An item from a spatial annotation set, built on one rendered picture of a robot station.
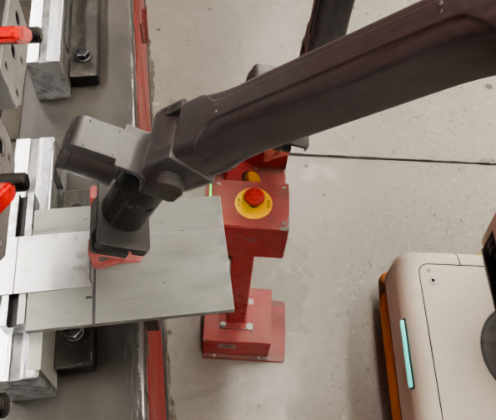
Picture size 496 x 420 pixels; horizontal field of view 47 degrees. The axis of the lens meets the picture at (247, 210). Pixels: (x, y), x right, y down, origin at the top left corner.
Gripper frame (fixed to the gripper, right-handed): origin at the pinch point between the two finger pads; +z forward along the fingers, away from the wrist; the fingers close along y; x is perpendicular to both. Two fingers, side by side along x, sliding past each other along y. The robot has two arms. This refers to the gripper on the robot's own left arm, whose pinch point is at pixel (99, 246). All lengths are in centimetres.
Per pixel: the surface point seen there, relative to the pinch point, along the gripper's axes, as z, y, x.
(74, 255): 3.0, 0.2, -2.4
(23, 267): 6.0, 1.5, -8.2
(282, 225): 7.1, -15.1, 37.3
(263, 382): 75, -8, 75
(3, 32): -24.2, -7.1, -17.6
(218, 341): 71, -17, 59
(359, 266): 58, -43, 109
